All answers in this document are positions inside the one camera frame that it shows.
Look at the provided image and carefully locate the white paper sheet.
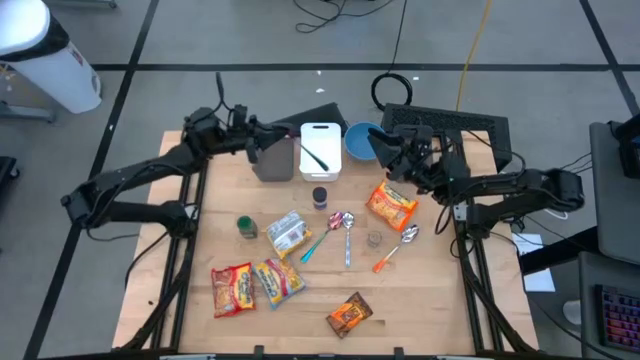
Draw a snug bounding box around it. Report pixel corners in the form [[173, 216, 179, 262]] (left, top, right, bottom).
[[510, 232, 537, 257], [522, 268, 557, 294]]

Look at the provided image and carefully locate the white plastic bin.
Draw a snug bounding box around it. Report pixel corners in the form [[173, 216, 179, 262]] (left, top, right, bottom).
[[298, 122, 343, 182]]

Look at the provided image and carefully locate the black slanted panel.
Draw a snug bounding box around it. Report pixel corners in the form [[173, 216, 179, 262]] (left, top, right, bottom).
[[272, 102, 350, 135]]

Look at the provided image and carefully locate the grey furniture foot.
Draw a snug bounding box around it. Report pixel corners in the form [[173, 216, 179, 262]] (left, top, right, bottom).
[[0, 101, 56, 124]]

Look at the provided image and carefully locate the silver spoon orange handle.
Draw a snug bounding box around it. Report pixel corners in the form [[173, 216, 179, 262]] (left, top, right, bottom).
[[371, 223, 420, 274]]

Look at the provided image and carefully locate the blue bowl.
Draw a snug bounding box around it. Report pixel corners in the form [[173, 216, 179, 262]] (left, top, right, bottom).
[[343, 121, 390, 163]]

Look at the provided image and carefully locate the tangled black floor cable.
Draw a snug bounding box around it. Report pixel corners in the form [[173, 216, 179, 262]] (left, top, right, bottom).
[[292, 0, 396, 34]]

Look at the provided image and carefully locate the yellow and silver ramen packet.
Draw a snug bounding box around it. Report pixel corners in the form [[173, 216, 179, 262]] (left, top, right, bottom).
[[265, 209, 314, 260]]

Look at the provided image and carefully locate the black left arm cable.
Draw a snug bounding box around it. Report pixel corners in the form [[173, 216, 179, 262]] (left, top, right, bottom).
[[214, 71, 236, 115]]

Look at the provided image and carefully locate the silver spoon blue handle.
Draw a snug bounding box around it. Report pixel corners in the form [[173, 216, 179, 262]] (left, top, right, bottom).
[[342, 210, 356, 269]]

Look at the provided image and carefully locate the grey plastic bin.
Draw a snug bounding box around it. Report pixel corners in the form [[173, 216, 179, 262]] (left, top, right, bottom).
[[252, 122, 296, 183]]

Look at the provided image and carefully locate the green-lidded spice jar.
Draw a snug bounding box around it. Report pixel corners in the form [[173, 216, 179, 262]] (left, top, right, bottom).
[[236, 215, 259, 240]]

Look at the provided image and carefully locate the black base cable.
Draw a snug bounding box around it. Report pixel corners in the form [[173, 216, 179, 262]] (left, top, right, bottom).
[[124, 232, 169, 290]]

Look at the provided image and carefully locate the black arm feed cable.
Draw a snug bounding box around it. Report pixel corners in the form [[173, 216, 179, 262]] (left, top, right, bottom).
[[467, 129, 527, 174]]

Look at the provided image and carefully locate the yellow cable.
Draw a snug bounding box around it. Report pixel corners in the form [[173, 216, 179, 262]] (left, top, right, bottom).
[[455, 0, 494, 112]]

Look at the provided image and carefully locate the pink spoon teal handle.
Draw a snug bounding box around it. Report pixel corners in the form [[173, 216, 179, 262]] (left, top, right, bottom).
[[300, 211, 345, 265]]

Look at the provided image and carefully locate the orange ramen packet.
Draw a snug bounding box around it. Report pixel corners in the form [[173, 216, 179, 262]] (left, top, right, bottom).
[[365, 179, 420, 234]]

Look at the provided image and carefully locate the black coiled cable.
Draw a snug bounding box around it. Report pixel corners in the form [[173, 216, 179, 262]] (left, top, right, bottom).
[[370, 0, 414, 112]]

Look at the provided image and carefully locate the backlit keyboard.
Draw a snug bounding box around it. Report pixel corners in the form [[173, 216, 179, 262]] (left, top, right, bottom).
[[594, 283, 640, 354]]

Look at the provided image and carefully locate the white computer mouse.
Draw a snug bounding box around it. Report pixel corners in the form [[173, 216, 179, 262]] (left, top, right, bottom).
[[562, 298, 584, 327]]

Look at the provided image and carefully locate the right grey bin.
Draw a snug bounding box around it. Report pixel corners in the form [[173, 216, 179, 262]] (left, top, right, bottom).
[[380, 103, 514, 171]]

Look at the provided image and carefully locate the red ramen packet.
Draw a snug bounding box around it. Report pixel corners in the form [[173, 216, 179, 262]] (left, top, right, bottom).
[[210, 262, 256, 319]]

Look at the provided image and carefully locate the yellow blue ramen packet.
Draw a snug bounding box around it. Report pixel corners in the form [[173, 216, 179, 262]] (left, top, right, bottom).
[[252, 257, 308, 312]]

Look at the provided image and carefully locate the grey desk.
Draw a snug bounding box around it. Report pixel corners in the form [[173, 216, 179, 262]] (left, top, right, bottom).
[[588, 121, 640, 267], [578, 251, 640, 360]]

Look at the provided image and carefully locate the brown orange snack pouch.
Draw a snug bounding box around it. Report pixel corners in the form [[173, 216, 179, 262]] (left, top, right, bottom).
[[325, 291, 374, 340]]

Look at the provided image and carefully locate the black cable bundle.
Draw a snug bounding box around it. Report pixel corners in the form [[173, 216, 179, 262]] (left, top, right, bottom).
[[559, 152, 594, 174]]

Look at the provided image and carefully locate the black beam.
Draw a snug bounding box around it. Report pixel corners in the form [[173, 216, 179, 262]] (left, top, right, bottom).
[[519, 226, 601, 275]]

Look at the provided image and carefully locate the black electronic box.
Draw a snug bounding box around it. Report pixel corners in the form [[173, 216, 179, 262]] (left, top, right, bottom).
[[608, 113, 640, 180]]

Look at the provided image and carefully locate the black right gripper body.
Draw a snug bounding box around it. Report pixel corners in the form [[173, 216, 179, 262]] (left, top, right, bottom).
[[397, 123, 454, 194]]

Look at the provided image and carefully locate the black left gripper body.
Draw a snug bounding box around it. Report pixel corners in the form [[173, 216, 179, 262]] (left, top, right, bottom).
[[227, 103, 266, 151]]

